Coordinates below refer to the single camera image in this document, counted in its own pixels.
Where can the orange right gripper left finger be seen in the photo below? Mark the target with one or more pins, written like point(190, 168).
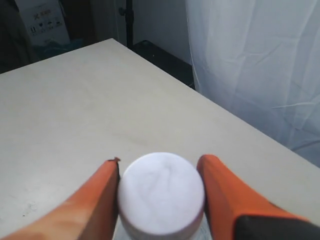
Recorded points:
point(90, 213)

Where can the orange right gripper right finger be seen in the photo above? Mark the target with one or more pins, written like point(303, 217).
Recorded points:
point(235, 211)

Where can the clear plastic drink bottle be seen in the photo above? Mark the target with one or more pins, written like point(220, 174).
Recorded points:
point(161, 196)

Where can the black tripod stand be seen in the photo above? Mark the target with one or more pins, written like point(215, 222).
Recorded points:
point(162, 59)

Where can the white backdrop curtain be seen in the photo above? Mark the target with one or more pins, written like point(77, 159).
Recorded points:
point(260, 60)

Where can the white cardboard box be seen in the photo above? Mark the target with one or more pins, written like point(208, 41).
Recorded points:
point(44, 21)

